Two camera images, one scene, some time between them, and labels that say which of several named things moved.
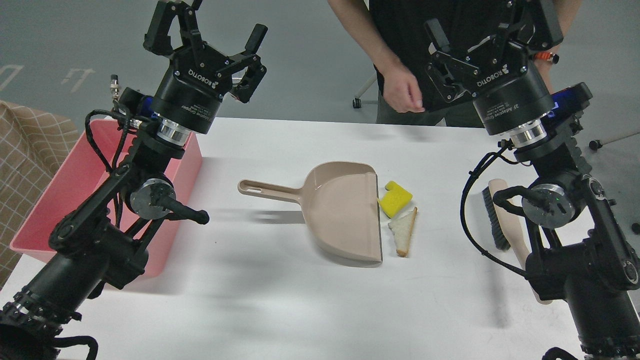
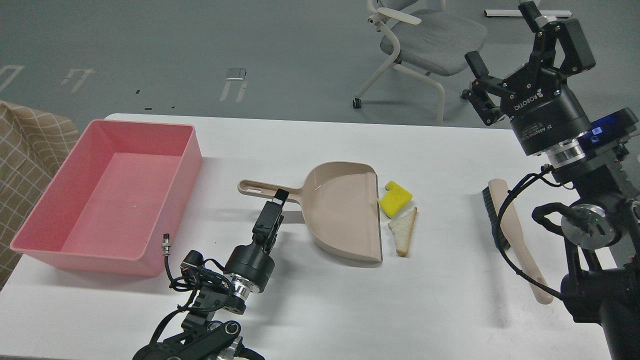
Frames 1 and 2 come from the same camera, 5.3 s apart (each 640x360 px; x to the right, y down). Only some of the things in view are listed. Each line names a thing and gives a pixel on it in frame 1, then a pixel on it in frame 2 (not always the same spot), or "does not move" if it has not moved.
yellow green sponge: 391,200 does not move
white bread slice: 401,229 does not move
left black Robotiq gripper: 189,98 → 252,262
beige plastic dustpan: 339,201 does not move
